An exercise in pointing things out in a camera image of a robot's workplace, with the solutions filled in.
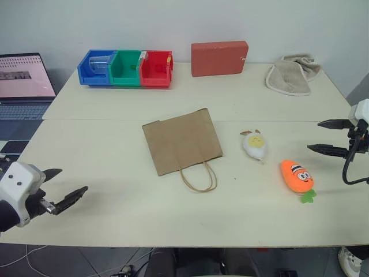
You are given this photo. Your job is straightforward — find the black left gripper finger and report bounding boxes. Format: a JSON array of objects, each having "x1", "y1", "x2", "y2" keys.
[
  {"x1": 42, "y1": 169, "x2": 63, "y2": 183},
  {"x1": 53, "y1": 186, "x2": 89, "y2": 216}
]

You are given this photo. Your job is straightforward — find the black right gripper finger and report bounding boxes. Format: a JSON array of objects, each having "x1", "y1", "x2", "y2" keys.
[
  {"x1": 307, "y1": 143, "x2": 351, "y2": 159},
  {"x1": 317, "y1": 118, "x2": 355, "y2": 131}
]

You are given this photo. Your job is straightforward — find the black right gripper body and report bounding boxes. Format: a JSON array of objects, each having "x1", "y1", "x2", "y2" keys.
[{"x1": 347, "y1": 119, "x2": 369, "y2": 156}]

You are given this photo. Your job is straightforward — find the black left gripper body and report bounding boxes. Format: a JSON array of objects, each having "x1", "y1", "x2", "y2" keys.
[{"x1": 25, "y1": 188, "x2": 56, "y2": 220}]

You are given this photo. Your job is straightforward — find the brown paper bag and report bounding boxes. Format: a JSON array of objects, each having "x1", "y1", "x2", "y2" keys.
[{"x1": 141, "y1": 108, "x2": 225, "y2": 193}]

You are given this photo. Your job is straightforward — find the orange carrot plush toy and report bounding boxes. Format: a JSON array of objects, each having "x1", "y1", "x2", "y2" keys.
[{"x1": 280, "y1": 159, "x2": 317, "y2": 204}]

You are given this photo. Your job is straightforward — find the beige towel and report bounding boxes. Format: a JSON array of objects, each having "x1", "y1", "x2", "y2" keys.
[{"x1": 264, "y1": 53, "x2": 322, "y2": 97}]

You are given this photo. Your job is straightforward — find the white egg plush toy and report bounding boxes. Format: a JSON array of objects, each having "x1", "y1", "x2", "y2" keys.
[{"x1": 239, "y1": 129, "x2": 270, "y2": 165}]

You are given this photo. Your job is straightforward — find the open grey laptop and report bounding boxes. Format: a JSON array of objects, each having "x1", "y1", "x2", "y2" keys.
[{"x1": 0, "y1": 53, "x2": 57, "y2": 121}]

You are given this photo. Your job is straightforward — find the blue plastic storage bin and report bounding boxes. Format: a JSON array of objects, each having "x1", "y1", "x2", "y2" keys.
[{"x1": 77, "y1": 49, "x2": 118, "y2": 87}]

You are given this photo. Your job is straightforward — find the white sneaker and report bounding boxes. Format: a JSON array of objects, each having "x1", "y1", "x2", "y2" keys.
[{"x1": 337, "y1": 246, "x2": 369, "y2": 277}]

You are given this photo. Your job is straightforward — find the green plastic storage bin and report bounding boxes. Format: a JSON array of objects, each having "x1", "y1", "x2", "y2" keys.
[{"x1": 109, "y1": 50, "x2": 144, "y2": 87}]

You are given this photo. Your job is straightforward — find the clear plastic cup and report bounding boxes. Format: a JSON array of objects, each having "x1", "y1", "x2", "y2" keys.
[{"x1": 88, "y1": 53, "x2": 114, "y2": 75}]

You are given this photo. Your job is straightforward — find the red-brown rectangular box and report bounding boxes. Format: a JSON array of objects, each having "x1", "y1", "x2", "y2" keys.
[{"x1": 191, "y1": 40, "x2": 249, "y2": 78}]

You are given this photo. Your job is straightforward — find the red plastic storage bin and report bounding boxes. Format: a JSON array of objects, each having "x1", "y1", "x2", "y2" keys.
[{"x1": 139, "y1": 50, "x2": 174, "y2": 88}]

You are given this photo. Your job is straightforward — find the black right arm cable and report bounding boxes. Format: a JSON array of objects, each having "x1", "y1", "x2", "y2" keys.
[{"x1": 342, "y1": 134, "x2": 369, "y2": 185}]

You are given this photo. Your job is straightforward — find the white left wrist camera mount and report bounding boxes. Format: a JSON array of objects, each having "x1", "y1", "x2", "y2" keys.
[{"x1": 0, "y1": 161, "x2": 47, "y2": 229}]

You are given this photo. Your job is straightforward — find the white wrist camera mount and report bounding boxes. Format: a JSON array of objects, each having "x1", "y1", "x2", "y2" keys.
[
  {"x1": 348, "y1": 99, "x2": 369, "y2": 125},
  {"x1": 0, "y1": 161, "x2": 47, "y2": 229}
]

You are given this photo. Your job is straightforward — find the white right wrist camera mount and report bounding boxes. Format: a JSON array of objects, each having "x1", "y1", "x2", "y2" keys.
[{"x1": 348, "y1": 99, "x2": 369, "y2": 125}]

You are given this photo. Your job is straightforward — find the thin white floor cable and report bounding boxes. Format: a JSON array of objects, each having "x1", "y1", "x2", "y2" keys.
[{"x1": 24, "y1": 245, "x2": 60, "y2": 276}]

